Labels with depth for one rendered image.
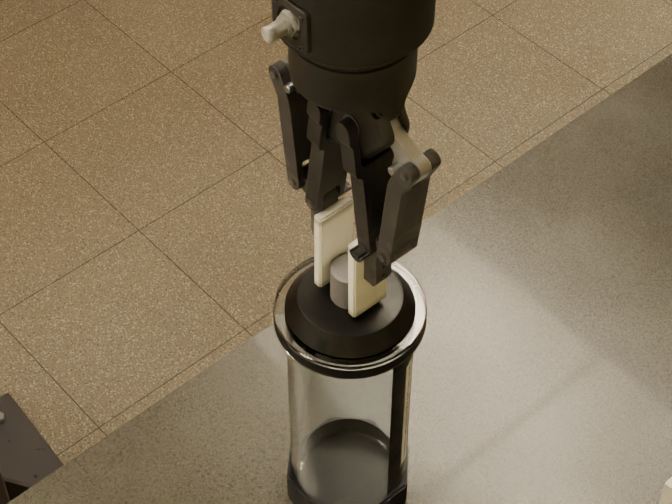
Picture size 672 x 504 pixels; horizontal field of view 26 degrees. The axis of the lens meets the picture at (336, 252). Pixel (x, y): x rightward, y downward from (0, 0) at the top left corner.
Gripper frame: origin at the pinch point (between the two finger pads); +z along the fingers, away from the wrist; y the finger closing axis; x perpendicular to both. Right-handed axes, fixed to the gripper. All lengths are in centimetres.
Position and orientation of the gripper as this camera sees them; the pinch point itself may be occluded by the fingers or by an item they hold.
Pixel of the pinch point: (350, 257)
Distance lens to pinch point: 98.0
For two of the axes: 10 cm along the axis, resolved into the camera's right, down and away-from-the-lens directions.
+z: 0.0, 6.6, 7.5
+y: 6.6, 5.7, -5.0
